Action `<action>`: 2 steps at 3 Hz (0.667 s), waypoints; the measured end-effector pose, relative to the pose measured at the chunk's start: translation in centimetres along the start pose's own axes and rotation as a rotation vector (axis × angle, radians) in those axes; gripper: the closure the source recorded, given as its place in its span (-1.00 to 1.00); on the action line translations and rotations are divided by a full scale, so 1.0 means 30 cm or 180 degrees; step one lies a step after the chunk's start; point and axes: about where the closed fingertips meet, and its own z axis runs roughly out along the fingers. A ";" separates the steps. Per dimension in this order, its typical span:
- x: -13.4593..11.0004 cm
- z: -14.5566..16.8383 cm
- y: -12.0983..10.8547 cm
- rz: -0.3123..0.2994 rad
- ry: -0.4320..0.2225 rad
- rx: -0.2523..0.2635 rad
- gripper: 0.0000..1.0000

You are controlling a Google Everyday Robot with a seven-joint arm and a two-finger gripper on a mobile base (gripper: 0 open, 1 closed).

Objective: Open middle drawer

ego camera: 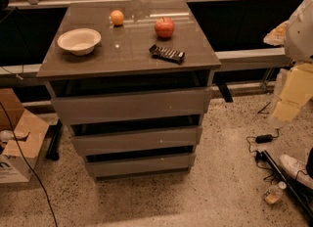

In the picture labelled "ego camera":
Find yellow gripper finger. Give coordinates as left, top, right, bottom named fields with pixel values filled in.
left=269, top=63, right=313, bottom=128
left=263, top=21, right=289, bottom=46

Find grey drawer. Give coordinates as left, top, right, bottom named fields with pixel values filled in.
left=72, top=126, right=202, bottom=156
left=52, top=88, right=210, bottom=125
left=85, top=153, right=196, bottom=177

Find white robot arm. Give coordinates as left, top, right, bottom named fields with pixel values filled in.
left=263, top=0, right=313, bottom=128

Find grey drawer cabinet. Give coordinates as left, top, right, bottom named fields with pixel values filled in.
left=37, top=0, right=220, bottom=179

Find grey bottom drawer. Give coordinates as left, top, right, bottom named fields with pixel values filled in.
left=85, top=153, right=196, bottom=177

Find grey top drawer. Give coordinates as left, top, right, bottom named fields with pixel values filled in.
left=52, top=88, right=210, bottom=125

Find black power adapter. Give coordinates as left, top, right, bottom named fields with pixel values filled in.
left=255, top=134, right=273, bottom=144

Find white shoe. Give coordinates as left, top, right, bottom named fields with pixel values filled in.
left=280, top=155, right=313, bottom=190

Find black stand leg right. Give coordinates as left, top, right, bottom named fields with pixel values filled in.
left=255, top=151, right=313, bottom=227

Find plastic bottle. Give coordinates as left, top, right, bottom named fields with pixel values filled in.
left=263, top=181, right=287, bottom=204

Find red apple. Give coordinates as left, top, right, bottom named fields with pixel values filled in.
left=155, top=18, right=175, bottom=39

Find black snack bar packet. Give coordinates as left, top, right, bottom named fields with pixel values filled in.
left=149, top=45, right=185, bottom=65

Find orange fruit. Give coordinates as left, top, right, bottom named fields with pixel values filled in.
left=110, top=10, right=124, bottom=26

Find white bowl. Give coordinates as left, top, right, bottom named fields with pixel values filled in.
left=57, top=28, right=101, bottom=56

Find black stand foot left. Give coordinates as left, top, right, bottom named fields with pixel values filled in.
left=45, top=120, right=63, bottom=160

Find cardboard box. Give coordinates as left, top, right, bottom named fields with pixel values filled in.
left=0, top=88, right=49, bottom=183

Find black floor cable left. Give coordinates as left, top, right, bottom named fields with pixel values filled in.
left=0, top=102, right=59, bottom=227

